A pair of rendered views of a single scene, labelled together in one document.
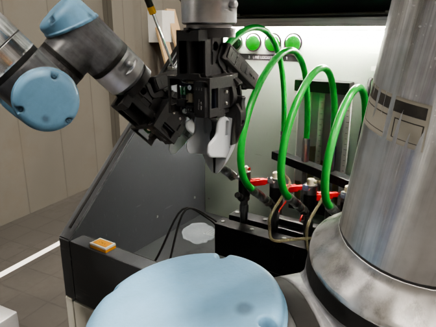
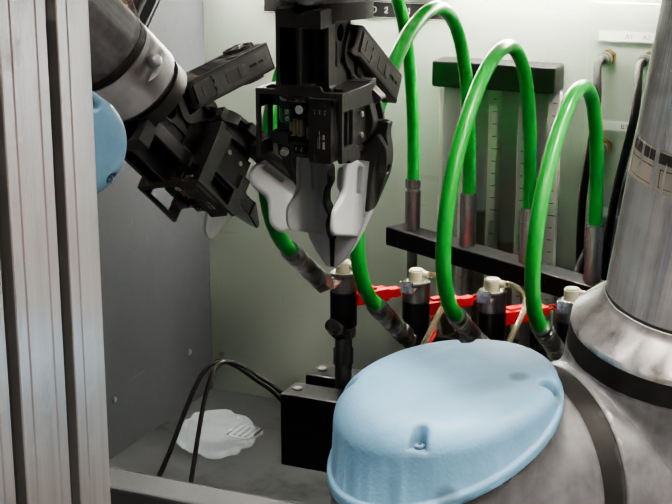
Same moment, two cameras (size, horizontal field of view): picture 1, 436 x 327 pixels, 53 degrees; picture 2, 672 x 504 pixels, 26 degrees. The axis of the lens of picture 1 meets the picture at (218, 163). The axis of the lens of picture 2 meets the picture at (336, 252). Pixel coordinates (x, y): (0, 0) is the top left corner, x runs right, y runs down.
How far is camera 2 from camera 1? 51 cm
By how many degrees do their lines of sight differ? 10
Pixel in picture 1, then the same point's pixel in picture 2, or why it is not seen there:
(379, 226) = (650, 279)
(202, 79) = (328, 95)
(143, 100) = (170, 129)
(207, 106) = (334, 143)
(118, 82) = (132, 98)
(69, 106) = (116, 154)
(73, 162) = not seen: outside the picture
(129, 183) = not seen: hidden behind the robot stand
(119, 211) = not seen: hidden behind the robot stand
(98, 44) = (102, 27)
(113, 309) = (371, 393)
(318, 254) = (585, 324)
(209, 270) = (460, 354)
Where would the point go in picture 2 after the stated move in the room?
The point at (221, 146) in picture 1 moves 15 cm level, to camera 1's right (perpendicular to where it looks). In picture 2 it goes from (350, 214) to (536, 206)
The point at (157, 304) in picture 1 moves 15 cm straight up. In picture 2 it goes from (419, 384) to (424, 90)
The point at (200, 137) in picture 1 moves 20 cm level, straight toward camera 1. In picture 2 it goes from (307, 199) to (366, 269)
